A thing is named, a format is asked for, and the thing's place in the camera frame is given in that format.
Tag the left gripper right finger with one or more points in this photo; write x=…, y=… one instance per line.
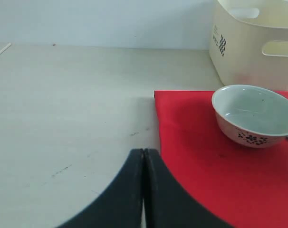
x=167, y=204

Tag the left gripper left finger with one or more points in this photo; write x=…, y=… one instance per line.
x=120, y=204

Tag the red table cloth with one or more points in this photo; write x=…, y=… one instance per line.
x=244, y=186

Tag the white ceramic bowl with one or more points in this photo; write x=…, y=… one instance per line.
x=251, y=116

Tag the cream plastic storage bin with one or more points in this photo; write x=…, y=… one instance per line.
x=249, y=42

